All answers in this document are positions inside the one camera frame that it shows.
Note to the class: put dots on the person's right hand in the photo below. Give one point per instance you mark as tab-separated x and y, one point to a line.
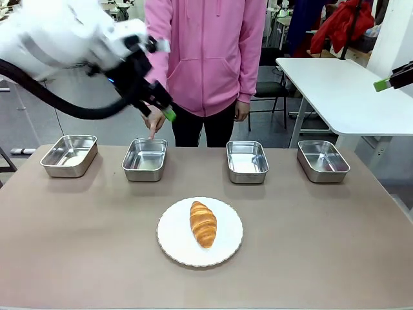
155	122

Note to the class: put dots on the pink hoodie torso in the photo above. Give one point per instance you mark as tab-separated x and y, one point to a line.
206	55

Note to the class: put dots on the black stand pole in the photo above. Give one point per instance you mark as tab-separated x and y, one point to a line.
350	29

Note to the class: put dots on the rectangular steel container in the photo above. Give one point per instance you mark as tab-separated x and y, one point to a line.
145	159
69	156
246	161
322	161

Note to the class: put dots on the black trousers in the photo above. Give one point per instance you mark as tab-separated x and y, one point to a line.
216	129

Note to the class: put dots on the red jacket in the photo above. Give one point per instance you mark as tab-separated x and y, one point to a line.
342	26

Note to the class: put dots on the person's right pink-sleeved forearm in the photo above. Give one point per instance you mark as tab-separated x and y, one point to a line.
158	76

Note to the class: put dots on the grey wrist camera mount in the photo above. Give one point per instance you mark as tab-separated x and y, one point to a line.
160	46

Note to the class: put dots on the dark blue hanging cloth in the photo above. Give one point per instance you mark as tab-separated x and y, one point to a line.
300	29

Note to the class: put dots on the white scalloped plate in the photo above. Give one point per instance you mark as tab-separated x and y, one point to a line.
174	239

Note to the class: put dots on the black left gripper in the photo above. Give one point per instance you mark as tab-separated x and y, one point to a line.
135	80

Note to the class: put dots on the golden croissant bread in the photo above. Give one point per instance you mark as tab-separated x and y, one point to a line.
202	224

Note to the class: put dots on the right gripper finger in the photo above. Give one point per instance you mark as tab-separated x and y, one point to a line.
384	84
403	68

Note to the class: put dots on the black folding chair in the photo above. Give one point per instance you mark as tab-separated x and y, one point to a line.
271	87

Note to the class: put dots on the person's left hand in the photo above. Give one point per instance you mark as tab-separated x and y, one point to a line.
242	111

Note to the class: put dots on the white side table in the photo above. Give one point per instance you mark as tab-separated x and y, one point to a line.
348	97

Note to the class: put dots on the person's left pink-sleeved forearm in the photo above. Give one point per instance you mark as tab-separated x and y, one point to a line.
253	77

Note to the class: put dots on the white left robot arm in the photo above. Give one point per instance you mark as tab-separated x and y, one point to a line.
55	35

